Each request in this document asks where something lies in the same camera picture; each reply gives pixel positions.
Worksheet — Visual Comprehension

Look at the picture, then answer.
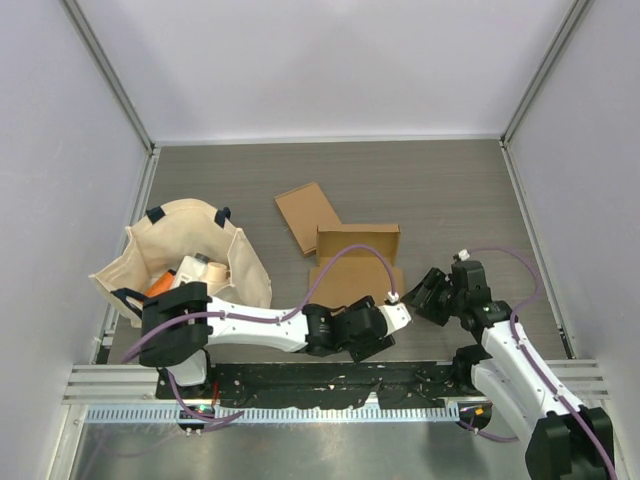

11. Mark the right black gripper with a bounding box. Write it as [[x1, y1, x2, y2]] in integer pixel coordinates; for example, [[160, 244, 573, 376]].
[[402, 267, 466, 326]]

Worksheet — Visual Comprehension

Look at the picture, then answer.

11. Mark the brown cardboard box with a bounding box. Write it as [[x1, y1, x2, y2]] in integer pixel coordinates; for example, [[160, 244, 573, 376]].
[[274, 182, 341, 256], [309, 224, 406, 308]]

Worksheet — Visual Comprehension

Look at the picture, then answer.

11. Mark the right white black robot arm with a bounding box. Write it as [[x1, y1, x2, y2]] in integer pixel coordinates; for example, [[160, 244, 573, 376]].
[[403, 256, 617, 479]]

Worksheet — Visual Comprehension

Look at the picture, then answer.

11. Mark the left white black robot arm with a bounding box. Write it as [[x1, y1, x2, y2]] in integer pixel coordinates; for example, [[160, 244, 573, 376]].
[[127, 282, 410, 399]]

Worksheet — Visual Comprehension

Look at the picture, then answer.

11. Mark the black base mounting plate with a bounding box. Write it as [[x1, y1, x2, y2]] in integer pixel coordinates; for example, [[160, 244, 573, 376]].
[[178, 361, 482, 410]]

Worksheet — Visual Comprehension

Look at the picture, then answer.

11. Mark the orange item in bag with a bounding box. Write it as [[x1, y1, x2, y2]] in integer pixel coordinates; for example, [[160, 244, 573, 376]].
[[145, 269, 176, 297]]

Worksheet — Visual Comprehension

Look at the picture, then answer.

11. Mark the beige canvas tote bag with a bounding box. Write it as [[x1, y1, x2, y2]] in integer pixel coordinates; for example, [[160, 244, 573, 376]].
[[89, 199, 272, 329]]

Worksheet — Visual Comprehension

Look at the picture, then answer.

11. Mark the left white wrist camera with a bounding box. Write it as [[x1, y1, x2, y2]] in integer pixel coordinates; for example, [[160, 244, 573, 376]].
[[378, 291, 411, 335]]

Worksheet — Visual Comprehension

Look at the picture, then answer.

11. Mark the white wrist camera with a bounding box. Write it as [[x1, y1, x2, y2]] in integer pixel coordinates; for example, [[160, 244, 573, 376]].
[[453, 249, 471, 262], [378, 291, 411, 335]]

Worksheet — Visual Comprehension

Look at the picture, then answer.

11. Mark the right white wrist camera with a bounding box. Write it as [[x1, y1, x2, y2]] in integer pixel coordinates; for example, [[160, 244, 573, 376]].
[[453, 249, 471, 262]]

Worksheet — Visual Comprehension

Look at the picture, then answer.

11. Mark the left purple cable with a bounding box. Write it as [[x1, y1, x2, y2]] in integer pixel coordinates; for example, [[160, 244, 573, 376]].
[[119, 243, 401, 434]]

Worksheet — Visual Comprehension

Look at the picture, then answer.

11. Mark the aluminium front rail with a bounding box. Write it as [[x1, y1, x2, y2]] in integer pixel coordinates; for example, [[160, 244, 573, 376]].
[[62, 359, 610, 405]]

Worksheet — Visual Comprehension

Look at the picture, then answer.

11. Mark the white slotted cable duct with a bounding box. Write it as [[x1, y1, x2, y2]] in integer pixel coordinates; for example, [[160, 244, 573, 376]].
[[85, 402, 460, 425]]

